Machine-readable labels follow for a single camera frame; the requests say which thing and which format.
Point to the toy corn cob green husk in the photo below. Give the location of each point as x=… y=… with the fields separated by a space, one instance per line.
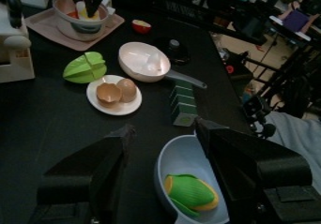
x=191 y=192

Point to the pink tray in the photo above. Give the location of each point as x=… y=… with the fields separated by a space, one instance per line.
x=43 y=26

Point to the light blue bowl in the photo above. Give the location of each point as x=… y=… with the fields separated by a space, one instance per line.
x=183 y=159

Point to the white toy appliance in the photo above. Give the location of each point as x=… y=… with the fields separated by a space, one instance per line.
x=12 y=46

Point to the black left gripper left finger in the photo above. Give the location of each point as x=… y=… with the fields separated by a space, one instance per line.
x=96 y=171

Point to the green toy starfruit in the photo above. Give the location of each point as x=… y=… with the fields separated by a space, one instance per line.
x=85 y=67

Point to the purple box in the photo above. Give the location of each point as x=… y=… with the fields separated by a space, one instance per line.
x=295 y=20

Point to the small white plate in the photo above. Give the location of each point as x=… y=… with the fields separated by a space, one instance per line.
x=119 y=107

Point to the red apple half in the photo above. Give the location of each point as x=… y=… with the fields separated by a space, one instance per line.
x=140 y=26

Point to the brown eggshell half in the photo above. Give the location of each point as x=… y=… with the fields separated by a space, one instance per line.
x=127 y=89
x=108 y=93

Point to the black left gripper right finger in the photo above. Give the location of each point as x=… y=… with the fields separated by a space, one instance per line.
x=246 y=168

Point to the green box stack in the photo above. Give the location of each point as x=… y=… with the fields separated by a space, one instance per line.
x=183 y=104

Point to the grey cloth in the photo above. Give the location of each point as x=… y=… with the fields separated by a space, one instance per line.
x=297 y=140

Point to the white pot with utensils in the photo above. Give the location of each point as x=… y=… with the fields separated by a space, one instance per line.
x=79 y=24

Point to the black bottle grey cap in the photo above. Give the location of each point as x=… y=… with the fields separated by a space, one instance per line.
x=175 y=50

